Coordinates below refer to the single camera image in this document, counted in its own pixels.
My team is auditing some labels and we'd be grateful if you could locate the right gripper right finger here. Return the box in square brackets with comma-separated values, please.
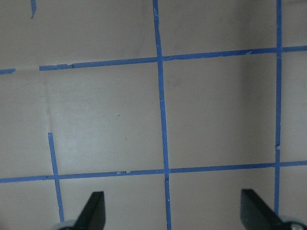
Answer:
[240, 189, 288, 230]

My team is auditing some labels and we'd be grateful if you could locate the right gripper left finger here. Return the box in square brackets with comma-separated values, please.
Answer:
[72, 191, 106, 230]

